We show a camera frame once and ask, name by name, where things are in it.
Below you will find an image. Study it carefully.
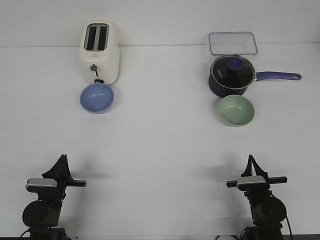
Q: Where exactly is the green bowl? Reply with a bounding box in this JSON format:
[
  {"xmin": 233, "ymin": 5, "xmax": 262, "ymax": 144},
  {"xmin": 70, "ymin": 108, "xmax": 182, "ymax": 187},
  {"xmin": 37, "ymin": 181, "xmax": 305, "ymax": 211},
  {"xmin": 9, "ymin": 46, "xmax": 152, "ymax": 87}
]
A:
[{"xmin": 218, "ymin": 94, "xmax": 255, "ymax": 127}]

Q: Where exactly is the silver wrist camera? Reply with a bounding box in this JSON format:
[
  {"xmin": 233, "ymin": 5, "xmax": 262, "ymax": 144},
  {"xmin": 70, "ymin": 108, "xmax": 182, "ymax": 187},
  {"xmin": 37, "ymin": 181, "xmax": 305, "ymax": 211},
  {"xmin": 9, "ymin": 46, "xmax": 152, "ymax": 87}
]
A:
[
  {"xmin": 25, "ymin": 178, "xmax": 58, "ymax": 193},
  {"xmin": 236, "ymin": 175, "xmax": 267, "ymax": 191}
]

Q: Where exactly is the clear rectangular container lid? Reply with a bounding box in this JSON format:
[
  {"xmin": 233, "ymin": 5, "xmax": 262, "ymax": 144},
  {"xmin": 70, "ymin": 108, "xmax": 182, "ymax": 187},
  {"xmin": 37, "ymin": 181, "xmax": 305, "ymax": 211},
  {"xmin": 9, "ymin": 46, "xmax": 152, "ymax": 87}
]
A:
[{"xmin": 208, "ymin": 32, "xmax": 258, "ymax": 56}]

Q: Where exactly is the blue bowl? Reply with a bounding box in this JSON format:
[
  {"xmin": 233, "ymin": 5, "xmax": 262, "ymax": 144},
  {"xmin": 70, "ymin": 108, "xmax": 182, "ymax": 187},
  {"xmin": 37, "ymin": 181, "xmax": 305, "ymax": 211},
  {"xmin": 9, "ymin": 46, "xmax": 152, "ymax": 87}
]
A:
[{"xmin": 79, "ymin": 83, "xmax": 115, "ymax": 114}]

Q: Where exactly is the glass pot lid blue knob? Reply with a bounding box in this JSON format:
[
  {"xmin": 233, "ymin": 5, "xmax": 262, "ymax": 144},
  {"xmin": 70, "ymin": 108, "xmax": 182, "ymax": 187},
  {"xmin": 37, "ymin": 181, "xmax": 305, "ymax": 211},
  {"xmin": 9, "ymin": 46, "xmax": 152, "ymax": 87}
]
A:
[{"xmin": 210, "ymin": 55, "xmax": 256, "ymax": 82}]

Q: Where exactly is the white two-slot toaster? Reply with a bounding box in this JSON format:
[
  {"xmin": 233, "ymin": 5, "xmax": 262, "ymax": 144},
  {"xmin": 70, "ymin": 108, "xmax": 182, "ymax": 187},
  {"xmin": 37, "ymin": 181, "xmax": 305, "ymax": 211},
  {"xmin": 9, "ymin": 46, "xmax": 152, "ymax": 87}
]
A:
[{"xmin": 79, "ymin": 20, "xmax": 120, "ymax": 85}]

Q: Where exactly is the dark blue saucepan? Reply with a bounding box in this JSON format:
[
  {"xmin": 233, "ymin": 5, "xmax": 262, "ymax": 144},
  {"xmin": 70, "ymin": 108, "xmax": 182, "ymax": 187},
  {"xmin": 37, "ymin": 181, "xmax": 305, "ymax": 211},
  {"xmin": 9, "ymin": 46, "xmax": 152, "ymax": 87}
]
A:
[{"xmin": 208, "ymin": 71, "xmax": 302, "ymax": 98}]

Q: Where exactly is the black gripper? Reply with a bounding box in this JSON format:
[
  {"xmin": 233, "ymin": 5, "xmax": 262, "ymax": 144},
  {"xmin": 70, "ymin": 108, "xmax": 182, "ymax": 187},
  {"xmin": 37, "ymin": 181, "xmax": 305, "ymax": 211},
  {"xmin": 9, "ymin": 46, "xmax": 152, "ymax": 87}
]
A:
[
  {"xmin": 41, "ymin": 154, "xmax": 87, "ymax": 208},
  {"xmin": 226, "ymin": 154, "xmax": 288, "ymax": 200}
]

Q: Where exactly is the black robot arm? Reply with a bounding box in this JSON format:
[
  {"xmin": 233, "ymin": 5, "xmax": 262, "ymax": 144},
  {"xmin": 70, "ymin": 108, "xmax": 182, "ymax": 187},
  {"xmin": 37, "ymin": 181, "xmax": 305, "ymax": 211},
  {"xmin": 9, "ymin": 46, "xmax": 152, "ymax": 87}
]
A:
[
  {"xmin": 22, "ymin": 154, "xmax": 87, "ymax": 240},
  {"xmin": 226, "ymin": 154, "xmax": 288, "ymax": 240}
]

